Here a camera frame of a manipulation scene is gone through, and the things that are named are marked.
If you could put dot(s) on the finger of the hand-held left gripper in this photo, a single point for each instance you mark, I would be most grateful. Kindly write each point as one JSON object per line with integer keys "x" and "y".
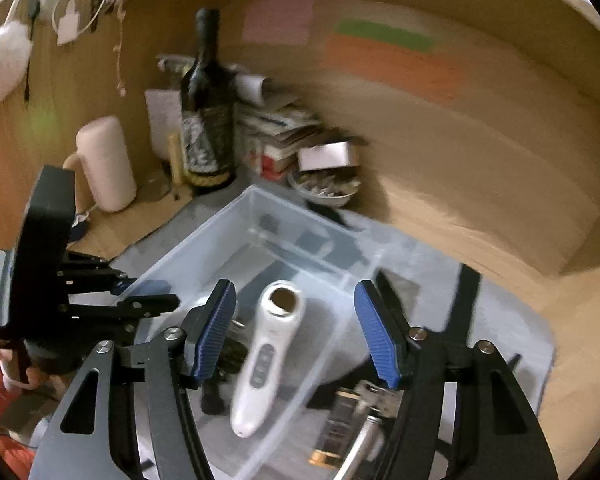
{"x": 97, "y": 275}
{"x": 130, "y": 306}

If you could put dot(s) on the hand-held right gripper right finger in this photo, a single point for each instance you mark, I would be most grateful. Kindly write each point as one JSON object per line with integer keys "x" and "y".
{"x": 380, "y": 335}

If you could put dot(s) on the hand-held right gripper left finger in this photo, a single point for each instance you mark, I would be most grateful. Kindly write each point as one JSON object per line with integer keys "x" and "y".
{"x": 215, "y": 335}

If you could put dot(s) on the small dark figurine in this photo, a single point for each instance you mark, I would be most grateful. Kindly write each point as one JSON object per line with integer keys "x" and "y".
{"x": 227, "y": 355}

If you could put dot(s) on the white handheld massager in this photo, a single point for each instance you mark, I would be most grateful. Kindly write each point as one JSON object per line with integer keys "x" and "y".
{"x": 265, "y": 360}

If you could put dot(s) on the clear plastic storage box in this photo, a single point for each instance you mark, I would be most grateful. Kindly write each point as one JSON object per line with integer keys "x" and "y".
{"x": 340, "y": 280}

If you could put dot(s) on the silver metal tool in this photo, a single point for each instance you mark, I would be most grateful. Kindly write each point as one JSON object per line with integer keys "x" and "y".
{"x": 365, "y": 435}

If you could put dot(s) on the person's left hand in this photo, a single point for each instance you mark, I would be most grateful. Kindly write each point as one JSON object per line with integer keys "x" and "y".
{"x": 35, "y": 377}

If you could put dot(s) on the grey mat with black letters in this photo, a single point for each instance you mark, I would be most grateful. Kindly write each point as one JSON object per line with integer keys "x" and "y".
{"x": 500, "y": 340}

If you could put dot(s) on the yellow tube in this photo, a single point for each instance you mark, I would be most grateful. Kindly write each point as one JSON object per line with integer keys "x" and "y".
{"x": 176, "y": 160}

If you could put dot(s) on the small bowl of trinkets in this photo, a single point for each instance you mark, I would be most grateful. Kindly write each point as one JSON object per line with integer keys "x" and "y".
{"x": 325, "y": 190}

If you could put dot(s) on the white paper note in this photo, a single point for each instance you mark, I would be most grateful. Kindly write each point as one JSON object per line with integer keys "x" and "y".
{"x": 162, "y": 120}

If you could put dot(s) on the person's red garment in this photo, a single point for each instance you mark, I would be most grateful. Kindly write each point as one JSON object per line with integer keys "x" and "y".
{"x": 2, "y": 430}

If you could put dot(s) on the white card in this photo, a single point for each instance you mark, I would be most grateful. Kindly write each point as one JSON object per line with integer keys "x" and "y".
{"x": 325, "y": 156}

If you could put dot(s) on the white fluffy pompom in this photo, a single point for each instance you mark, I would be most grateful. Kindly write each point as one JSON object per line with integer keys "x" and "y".
{"x": 2, "y": 62}

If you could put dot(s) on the dark wine bottle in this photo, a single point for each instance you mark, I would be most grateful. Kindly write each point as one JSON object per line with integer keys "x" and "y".
{"x": 206, "y": 110}

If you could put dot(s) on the stack of books and boxes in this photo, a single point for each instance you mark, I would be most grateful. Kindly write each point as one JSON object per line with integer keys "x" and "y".
{"x": 280, "y": 135}

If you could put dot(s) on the white hanging tag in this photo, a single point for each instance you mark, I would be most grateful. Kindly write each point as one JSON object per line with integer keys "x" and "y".
{"x": 69, "y": 27}

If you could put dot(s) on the rolled paper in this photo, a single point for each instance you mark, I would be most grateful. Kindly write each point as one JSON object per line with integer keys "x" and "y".
{"x": 252, "y": 85}

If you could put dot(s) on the orange sticky note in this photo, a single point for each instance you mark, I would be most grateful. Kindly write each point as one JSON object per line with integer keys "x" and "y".
{"x": 395, "y": 72}

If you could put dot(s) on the green sticky note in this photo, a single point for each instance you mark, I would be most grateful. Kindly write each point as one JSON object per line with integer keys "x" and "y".
{"x": 387, "y": 34}

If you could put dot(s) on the pink sticky note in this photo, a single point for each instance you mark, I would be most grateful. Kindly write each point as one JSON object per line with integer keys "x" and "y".
{"x": 279, "y": 21}

